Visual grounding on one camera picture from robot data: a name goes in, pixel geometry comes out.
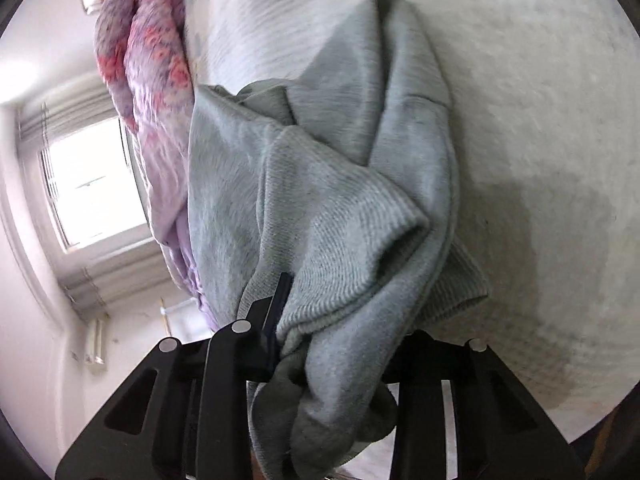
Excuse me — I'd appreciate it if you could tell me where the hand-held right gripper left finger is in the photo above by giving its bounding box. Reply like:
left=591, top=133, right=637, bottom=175
left=55, top=273, right=293, bottom=480

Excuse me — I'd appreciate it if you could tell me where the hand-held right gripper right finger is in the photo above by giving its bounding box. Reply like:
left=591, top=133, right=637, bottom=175
left=385, top=332, right=586, bottom=480

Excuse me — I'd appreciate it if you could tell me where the grey zip hoodie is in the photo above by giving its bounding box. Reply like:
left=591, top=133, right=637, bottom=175
left=187, top=0, right=491, bottom=480

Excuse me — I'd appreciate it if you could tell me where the white air conditioner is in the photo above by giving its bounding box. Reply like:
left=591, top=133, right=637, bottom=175
left=82, top=317, right=109, bottom=371

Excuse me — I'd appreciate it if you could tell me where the grey striped curtain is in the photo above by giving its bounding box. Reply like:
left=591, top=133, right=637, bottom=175
left=60, top=255, right=196, bottom=322
left=15, top=72, right=121, bottom=133

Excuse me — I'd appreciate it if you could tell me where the window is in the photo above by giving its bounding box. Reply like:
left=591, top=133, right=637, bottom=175
left=17, top=110, right=156, bottom=261

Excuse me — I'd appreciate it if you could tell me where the purple floral quilt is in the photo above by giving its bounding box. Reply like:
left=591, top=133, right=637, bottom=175
left=94, top=0, right=221, bottom=333

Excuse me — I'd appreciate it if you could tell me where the wooden barre rail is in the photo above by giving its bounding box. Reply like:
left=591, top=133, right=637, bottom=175
left=158, top=297, right=174, bottom=337

